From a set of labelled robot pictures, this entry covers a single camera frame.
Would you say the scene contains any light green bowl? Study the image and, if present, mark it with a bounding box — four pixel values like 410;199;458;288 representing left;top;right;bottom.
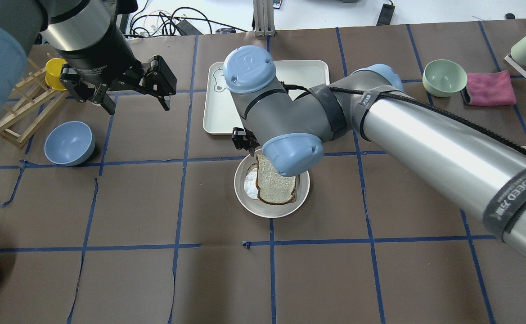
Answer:
423;59;468;98

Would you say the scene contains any black power adapter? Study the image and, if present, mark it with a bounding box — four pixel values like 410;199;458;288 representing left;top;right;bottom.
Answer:
376;1;395;26

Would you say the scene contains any pink cloth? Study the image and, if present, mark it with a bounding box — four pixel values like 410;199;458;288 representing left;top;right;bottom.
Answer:
461;70;517;107

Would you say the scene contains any cream bear tray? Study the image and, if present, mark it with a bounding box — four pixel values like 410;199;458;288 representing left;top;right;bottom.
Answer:
203;60;329;135

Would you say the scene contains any bread slice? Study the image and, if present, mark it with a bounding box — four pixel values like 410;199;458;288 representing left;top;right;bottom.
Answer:
243;163;297;205
255;154;291;189

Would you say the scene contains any bread slice on plate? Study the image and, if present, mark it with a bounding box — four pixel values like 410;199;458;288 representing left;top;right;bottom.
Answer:
243;163;297;205

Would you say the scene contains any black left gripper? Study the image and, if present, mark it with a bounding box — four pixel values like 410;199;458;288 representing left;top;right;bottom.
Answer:
59;27;177;115

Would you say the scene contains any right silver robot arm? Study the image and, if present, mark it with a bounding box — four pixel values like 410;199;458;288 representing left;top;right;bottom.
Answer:
222;45;526;257

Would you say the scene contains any yellow mug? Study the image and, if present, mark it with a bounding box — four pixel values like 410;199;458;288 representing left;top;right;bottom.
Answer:
45;58;67;91

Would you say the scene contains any beige round plate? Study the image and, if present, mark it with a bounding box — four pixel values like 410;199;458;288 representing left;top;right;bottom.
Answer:
234;155;311;219

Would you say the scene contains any wooden cup rack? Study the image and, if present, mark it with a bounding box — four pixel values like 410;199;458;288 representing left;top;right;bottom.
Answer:
0;59;69;149

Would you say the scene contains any blue bowl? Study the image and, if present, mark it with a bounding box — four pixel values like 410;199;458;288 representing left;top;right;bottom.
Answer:
44;121;95;167

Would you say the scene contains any fried egg toy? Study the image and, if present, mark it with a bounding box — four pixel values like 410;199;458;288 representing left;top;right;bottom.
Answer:
243;166;259;200

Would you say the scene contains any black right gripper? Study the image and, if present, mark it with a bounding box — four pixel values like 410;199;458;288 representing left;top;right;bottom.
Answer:
231;127;260;153

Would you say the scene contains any aluminium frame post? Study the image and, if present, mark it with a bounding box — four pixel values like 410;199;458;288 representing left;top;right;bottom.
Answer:
252;0;276;36

